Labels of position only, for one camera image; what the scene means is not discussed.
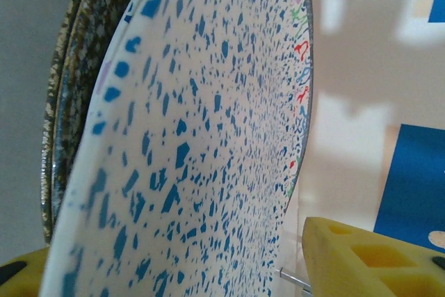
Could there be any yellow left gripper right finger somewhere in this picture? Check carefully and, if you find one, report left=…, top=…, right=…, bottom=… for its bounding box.
left=301, top=216, right=445, bottom=297

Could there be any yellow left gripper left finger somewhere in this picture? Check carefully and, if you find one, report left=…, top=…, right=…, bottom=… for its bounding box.
left=0, top=246, right=51, bottom=297

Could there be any dark rimmed speckled plate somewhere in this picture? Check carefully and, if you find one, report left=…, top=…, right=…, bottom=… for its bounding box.
left=40, top=0, right=154, bottom=242

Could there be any blue fleck white plate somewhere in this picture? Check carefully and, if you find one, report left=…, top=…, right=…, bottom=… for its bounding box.
left=38, top=0, right=309, bottom=297

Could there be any colourful squiggle print plate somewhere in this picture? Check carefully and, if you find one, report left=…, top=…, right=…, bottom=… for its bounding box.
left=88, top=0, right=316, bottom=207

